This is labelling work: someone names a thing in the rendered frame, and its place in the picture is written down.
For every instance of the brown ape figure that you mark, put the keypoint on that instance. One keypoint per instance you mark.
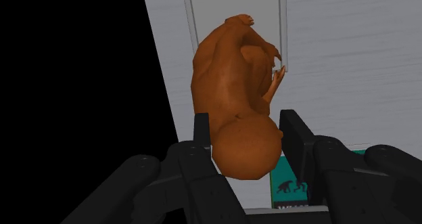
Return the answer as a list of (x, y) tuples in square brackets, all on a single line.
[(237, 98)]

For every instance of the teal book with ape silhouettes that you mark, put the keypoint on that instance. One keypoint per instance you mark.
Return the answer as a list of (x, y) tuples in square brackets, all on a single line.
[(287, 183)]

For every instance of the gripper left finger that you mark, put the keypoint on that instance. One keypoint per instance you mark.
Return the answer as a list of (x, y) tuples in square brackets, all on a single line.
[(194, 183)]

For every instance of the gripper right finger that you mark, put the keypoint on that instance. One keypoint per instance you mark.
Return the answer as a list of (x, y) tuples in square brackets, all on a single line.
[(346, 180)]

